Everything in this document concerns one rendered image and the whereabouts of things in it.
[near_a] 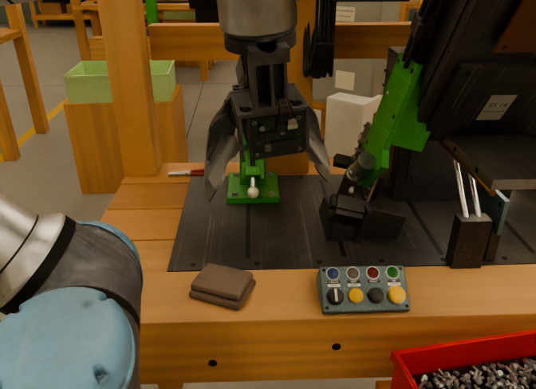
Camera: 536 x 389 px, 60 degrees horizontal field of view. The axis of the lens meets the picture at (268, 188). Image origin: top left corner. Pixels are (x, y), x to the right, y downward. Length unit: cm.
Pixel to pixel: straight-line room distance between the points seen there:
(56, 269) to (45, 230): 4
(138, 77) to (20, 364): 94
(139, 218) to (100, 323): 74
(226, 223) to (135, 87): 45
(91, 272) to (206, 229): 56
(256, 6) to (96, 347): 31
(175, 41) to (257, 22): 89
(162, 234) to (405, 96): 60
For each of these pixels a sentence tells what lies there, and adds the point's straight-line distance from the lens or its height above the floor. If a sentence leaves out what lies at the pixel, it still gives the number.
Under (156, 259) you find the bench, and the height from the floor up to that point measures 88.
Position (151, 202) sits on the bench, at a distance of 121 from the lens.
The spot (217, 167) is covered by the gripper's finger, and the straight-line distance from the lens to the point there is 52.
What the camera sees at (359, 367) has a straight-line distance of 91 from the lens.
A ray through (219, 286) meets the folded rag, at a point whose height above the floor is 93.
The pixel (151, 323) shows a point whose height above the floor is 90.
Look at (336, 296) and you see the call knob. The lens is 81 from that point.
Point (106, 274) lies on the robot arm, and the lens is 51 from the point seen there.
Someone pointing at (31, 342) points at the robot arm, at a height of 117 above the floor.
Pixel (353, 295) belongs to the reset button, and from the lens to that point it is 81.
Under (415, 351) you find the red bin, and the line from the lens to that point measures 77.
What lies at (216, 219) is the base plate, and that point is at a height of 90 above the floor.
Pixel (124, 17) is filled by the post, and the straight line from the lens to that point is 124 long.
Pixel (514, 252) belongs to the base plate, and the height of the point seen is 90.
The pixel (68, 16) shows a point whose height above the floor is 24.
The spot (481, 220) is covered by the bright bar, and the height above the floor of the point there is 101.
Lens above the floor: 146
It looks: 27 degrees down
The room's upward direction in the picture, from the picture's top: straight up
